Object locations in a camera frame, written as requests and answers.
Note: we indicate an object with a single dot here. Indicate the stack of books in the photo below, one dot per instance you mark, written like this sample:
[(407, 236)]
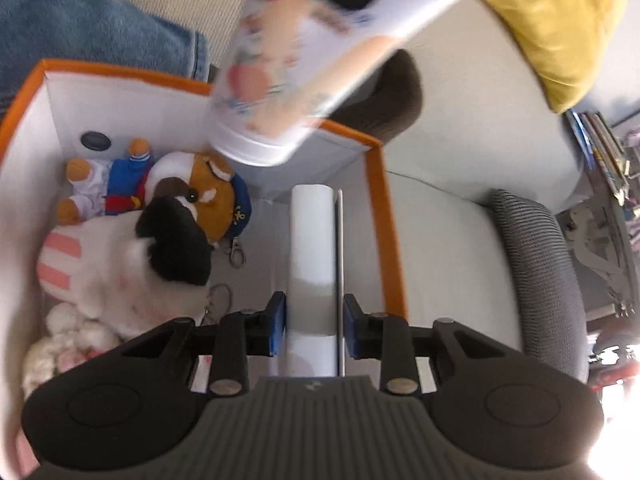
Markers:
[(600, 145)]

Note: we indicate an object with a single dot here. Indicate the beige sofa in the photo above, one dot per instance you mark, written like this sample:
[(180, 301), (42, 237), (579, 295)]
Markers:
[(475, 150)]

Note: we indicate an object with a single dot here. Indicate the yellow pillow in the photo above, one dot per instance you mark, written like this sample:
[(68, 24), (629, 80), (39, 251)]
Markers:
[(550, 25)]

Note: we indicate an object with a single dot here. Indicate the person's left foot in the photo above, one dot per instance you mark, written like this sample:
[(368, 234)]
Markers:
[(395, 95)]

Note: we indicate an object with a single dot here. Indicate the person's left leg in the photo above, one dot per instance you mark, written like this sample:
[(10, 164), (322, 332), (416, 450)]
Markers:
[(75, 25)]

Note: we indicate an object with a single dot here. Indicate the white printed bottle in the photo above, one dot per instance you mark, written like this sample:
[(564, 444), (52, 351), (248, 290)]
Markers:
[(300, 85)]

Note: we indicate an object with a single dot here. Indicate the white grey tin box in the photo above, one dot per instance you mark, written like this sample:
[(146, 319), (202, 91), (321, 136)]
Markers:
[(312, 260)]

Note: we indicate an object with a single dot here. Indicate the dark round badge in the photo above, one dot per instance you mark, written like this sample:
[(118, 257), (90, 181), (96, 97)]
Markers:
[(95, 141)]

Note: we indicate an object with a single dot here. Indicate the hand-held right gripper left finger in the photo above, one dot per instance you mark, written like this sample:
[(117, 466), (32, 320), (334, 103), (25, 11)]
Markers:
[(276, 325)]

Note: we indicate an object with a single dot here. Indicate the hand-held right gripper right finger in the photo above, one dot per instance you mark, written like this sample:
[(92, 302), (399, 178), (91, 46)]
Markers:
[(352, 327)]

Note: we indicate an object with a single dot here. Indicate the houndstooth cushion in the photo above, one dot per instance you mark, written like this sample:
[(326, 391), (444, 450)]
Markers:
[(540, 270)]

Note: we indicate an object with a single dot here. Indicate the white desk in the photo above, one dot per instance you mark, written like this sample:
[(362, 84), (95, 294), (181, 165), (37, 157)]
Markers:
[(595, 260)]

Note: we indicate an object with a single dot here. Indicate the brown dog sailor plush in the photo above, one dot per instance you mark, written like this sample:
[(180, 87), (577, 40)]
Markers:
[(195, 185)]

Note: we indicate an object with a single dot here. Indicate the crochet flower bouquet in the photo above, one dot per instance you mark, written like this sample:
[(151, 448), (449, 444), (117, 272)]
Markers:
[(45, 360)]

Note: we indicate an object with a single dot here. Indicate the orange cardboard box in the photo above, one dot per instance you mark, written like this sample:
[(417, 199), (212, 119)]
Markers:
[(125, 105)]

